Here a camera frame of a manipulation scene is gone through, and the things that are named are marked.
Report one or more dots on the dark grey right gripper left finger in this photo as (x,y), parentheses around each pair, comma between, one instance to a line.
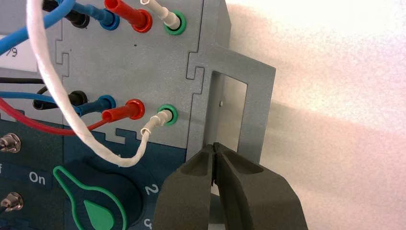
(184,203)

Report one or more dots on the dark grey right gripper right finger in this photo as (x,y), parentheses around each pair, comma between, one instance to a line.
(260,203)

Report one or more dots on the white display screen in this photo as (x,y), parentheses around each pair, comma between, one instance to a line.
(16,60)

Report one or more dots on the metal toggle switch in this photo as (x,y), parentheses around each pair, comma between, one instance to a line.
(10,143)
(12,202)

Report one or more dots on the blue grey control box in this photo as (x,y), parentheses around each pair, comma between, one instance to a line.
(127,63)

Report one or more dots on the green outlined rotary knob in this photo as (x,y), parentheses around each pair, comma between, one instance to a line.
(120,196)

